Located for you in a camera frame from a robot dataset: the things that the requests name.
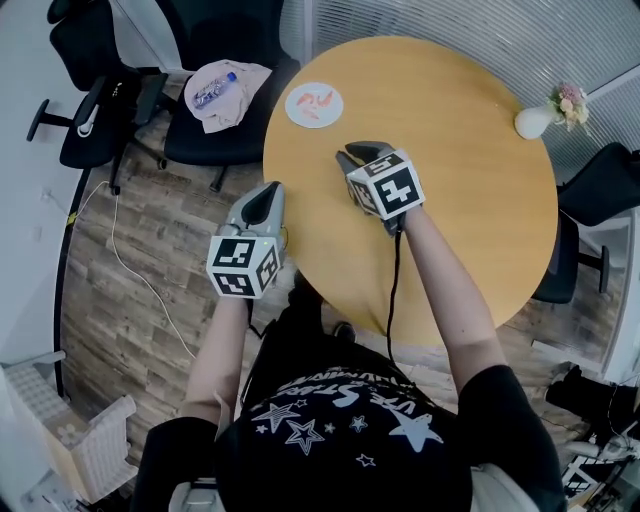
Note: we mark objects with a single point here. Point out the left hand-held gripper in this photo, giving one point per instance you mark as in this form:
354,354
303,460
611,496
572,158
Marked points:
240,267

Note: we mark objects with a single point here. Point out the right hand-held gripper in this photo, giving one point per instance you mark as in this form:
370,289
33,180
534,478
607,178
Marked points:
392,192

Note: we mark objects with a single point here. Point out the white plate with shrimps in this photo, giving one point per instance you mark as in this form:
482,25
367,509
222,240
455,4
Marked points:
330,117

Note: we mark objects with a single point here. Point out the person's right forearm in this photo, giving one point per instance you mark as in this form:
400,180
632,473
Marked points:
450,305

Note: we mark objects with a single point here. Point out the person's left forearm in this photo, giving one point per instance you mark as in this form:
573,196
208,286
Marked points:
217,355

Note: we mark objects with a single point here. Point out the black mesh office chair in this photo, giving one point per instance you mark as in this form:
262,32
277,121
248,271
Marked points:
85,55
225,145
605,185

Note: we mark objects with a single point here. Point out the pale pink cloth bag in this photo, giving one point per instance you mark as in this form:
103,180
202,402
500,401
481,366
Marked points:
230,107

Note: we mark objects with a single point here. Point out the clear plastic water bottle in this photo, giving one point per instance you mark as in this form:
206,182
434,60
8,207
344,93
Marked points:
212,91

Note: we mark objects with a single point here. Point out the person's right shoe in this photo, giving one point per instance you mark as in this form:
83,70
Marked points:
345,332

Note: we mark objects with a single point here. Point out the pink flower bouquet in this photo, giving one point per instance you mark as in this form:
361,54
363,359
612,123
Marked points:
570,105

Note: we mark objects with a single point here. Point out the black star-print T-shirt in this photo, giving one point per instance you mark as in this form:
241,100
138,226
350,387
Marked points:
350,450

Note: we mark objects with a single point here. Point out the open box with lattice flaps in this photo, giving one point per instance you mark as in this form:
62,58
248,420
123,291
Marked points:
100,450

